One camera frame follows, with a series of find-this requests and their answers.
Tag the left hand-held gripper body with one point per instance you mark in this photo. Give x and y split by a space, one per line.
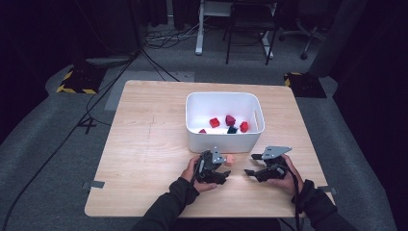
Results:
205 171

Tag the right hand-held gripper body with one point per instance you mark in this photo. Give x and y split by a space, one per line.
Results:
275 168

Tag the peach toy brick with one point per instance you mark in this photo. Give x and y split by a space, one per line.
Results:
229 160

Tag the white plastic bin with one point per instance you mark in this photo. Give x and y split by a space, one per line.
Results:
221 142

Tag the dark blue toy brick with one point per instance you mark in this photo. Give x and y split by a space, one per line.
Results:
232 130

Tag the magenta toy brick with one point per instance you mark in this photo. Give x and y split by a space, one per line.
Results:
230 120
202 131

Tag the person's left hand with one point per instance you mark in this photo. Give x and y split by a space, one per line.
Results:
189 174

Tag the person's right hand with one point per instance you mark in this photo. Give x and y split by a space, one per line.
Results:
290 184

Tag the grey tape piece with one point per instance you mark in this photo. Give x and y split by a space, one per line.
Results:
332 191
94 184

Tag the hazard-striped black base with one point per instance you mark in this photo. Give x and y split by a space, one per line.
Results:
306 85
81 82

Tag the office chair with castors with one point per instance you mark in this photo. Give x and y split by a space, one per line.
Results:
308 35

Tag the black metal chair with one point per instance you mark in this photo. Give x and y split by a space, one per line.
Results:
250 22

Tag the flat grey stand base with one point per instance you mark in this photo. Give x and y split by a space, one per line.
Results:
109 60

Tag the grey upright post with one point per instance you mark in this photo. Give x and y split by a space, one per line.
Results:
336 35

